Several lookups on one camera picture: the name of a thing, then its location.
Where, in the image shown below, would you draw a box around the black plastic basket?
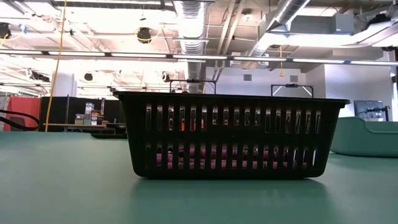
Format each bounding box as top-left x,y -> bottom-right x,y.
113,90 -> 351,181

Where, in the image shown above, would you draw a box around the purple crayon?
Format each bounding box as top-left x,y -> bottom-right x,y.
155,149 -> 197,170
198,148 -> 249,170

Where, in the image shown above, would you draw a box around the white ceiling light strip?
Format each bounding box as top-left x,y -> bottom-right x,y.
0,49 -> 398,67

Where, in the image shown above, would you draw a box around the stacked small boxes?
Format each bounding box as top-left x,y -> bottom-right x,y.
74,101 -> 109,126

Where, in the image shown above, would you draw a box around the wooden shelf board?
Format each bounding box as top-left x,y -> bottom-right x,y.
43,123 -> 108,128

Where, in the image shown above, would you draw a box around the black partition panel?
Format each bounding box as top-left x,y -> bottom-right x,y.
39,96 -> 126,132

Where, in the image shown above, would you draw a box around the green table mat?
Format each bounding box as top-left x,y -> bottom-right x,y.
0,130 -> 398,224

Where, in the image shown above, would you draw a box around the teal plastic bin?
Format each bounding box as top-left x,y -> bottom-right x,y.
330,116 -> 398,159

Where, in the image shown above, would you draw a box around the black computer monitor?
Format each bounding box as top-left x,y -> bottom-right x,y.
353,100 -> 384,121

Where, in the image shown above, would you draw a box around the red partition panel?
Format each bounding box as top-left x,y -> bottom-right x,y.
2,96 -> 42,132

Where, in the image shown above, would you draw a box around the silver ventilation duct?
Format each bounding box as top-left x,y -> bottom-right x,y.
172,0 -> 209,94
229,0 -> 312,69

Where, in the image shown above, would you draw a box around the yellow cable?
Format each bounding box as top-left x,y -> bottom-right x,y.
44,0 -> 68,133

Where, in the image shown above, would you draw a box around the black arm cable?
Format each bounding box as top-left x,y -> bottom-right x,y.
0,108 -> 40,132

